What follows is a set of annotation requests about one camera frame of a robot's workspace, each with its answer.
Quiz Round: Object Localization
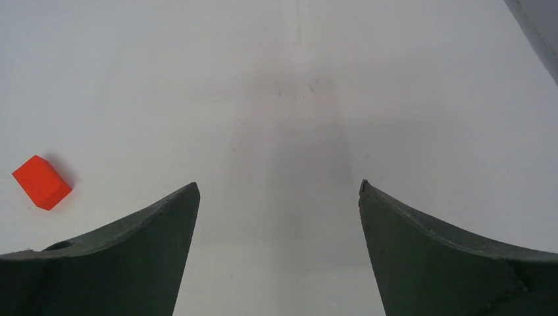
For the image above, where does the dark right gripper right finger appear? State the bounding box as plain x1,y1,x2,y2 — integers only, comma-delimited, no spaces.
359,180,557,315

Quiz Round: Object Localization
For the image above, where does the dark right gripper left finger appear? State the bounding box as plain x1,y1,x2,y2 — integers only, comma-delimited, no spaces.
1,183,200,315

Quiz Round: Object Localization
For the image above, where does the small orange block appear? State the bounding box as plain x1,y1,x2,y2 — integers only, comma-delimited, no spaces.
12,155,72,211

